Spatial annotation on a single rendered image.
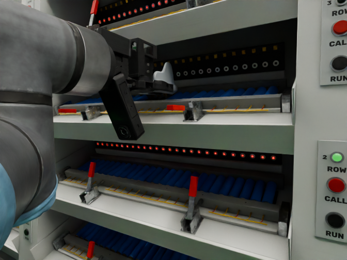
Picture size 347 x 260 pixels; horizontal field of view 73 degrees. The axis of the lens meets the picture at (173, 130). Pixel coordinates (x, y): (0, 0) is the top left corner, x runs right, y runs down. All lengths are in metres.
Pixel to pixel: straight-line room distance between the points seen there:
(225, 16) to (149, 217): 0.38
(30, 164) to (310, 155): 0.31
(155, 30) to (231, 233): 0.38
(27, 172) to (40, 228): 0.60
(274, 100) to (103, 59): 0.26
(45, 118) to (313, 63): 0.32
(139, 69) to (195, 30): 0.12
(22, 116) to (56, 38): 0.09
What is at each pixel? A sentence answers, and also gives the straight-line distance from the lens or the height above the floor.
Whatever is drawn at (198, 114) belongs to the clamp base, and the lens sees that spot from 0.41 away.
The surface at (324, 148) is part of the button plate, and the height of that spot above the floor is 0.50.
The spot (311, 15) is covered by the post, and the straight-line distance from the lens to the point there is 0.38.
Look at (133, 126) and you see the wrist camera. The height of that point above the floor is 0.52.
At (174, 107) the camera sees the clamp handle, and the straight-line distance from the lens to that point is 0.34.
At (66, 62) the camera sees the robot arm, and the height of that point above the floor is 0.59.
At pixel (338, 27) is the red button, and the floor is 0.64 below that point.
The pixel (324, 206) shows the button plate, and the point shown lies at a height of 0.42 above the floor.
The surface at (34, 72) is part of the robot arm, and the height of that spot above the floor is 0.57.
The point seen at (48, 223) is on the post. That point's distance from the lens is 0.78.
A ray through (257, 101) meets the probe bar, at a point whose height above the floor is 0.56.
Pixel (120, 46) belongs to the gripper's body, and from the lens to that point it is 0.39.
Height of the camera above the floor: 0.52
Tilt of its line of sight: 1 degrees down
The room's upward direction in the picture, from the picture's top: 1 degrees clockwise
